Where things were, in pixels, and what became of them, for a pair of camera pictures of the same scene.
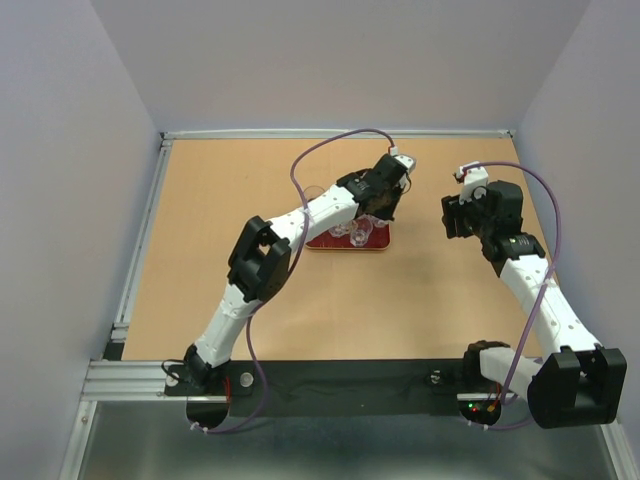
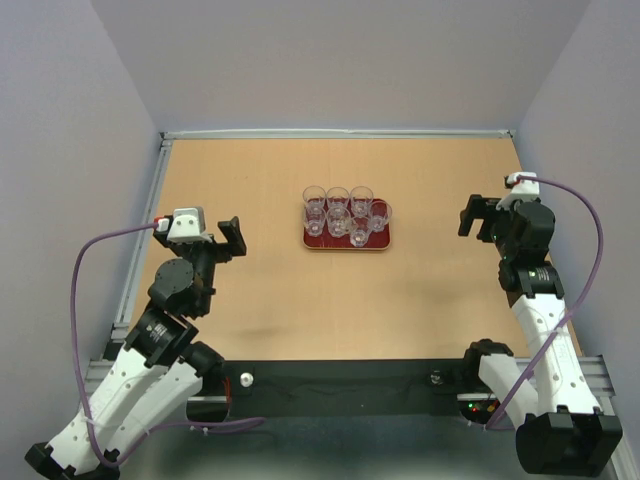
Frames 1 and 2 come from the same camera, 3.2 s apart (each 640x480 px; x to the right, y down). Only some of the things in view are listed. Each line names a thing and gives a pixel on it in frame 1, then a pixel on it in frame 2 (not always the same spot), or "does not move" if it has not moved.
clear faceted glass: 360,230 does not move
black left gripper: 388,213 to 227,250
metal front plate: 158,440 does not move
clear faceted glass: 311,192 does not move
